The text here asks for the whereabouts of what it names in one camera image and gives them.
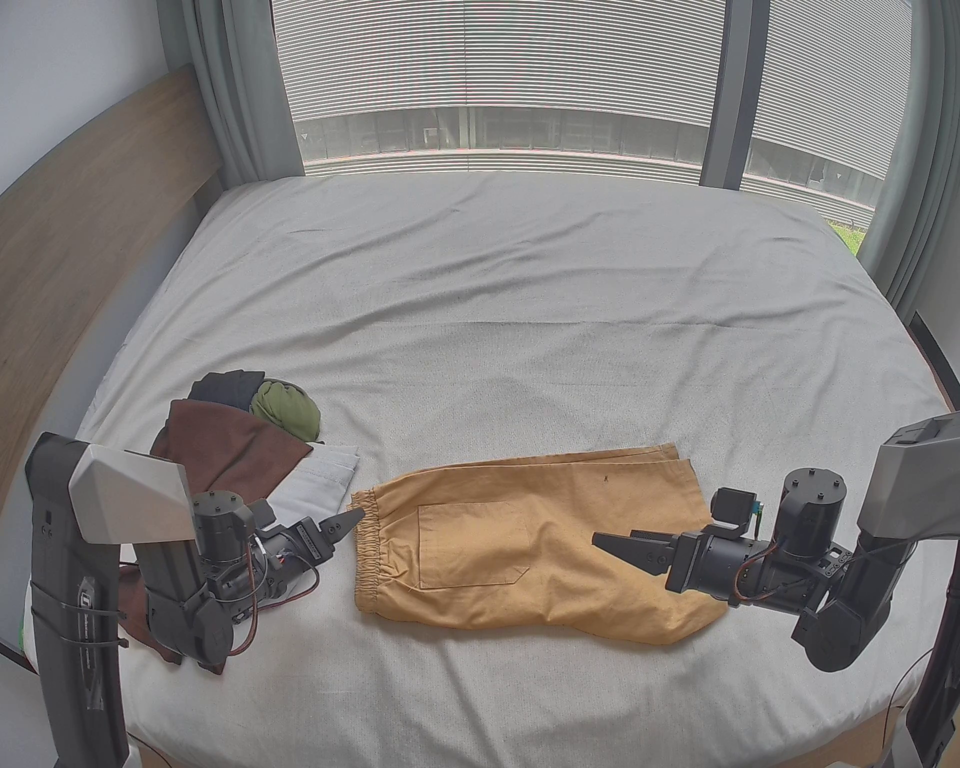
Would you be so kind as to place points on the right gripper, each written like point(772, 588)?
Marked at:
point(720, 566)

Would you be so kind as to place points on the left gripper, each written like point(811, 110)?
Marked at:
point(289, 559)

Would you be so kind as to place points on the tan shorts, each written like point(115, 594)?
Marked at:
point(525, 540)

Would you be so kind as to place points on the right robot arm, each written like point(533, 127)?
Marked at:
point(907, 487)

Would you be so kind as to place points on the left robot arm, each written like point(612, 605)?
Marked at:
point(120, 495)

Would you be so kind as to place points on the bed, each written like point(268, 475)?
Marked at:
point(525, 300)

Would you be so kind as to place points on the pale blue garment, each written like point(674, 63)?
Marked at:
point(322, 472)

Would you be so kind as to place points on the green garment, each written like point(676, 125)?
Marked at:
point(289, 412)

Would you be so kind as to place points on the brown garment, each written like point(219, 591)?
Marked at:
point(225, 450)

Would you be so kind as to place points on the black garment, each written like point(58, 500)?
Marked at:
point(225, 388)

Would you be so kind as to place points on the grey-green curtain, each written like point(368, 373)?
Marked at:
point(240, 90)
point(922, 187)

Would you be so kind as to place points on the window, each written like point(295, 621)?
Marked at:
point(525, 75)

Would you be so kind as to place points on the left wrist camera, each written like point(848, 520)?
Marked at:
point(263, 514)

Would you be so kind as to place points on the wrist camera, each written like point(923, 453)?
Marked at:
point(735, 514)
point(263, 514)

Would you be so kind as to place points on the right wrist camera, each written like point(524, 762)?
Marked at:
point(735, 514)

